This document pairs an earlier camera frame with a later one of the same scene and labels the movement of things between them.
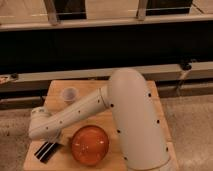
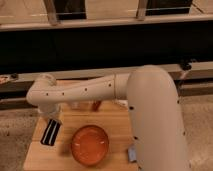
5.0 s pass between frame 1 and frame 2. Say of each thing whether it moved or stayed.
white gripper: moved
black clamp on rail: stayed
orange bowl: stayed
